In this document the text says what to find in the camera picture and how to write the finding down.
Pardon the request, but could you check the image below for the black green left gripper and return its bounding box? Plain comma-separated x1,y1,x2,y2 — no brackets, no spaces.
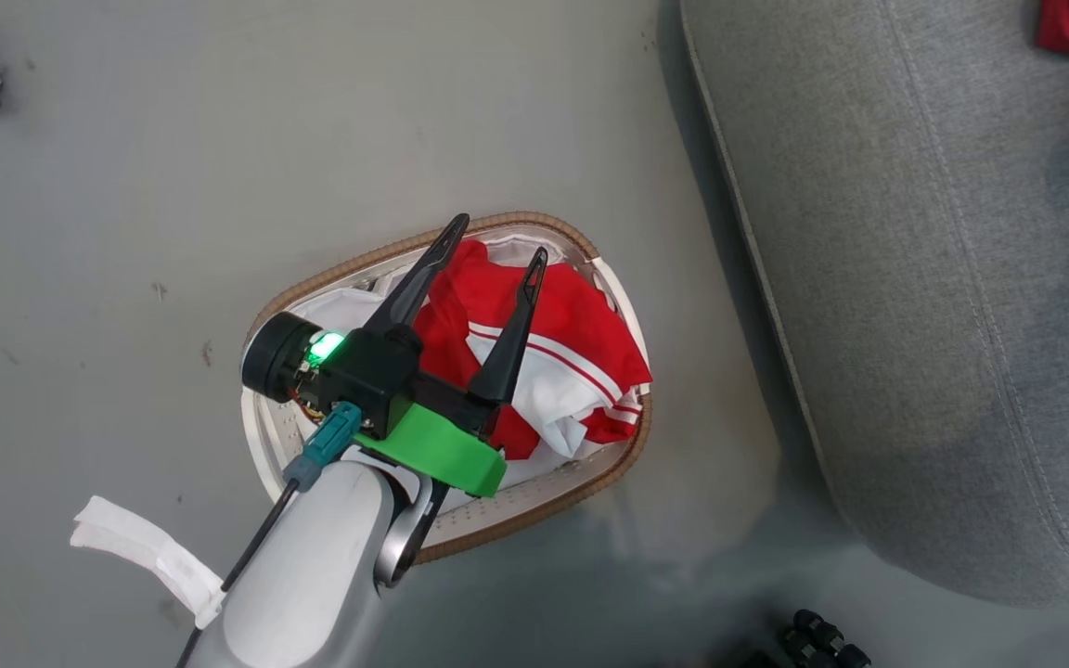
240,213,550,498

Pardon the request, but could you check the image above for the white laundry basket brown rim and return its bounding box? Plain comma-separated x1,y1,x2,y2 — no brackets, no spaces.
239,212,655,565

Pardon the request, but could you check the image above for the red white striped garment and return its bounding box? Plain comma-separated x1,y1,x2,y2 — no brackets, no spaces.
412,239,654,461

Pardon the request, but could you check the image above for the grey fabric sofa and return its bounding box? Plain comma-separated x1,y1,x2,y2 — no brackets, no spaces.
679,0,1069,609

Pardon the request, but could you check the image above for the black cable with teal plug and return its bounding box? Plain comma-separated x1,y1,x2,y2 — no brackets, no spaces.
174,401,375,668

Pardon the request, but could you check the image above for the white fabric strap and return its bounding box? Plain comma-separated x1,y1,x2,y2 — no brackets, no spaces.
70,495,225,630

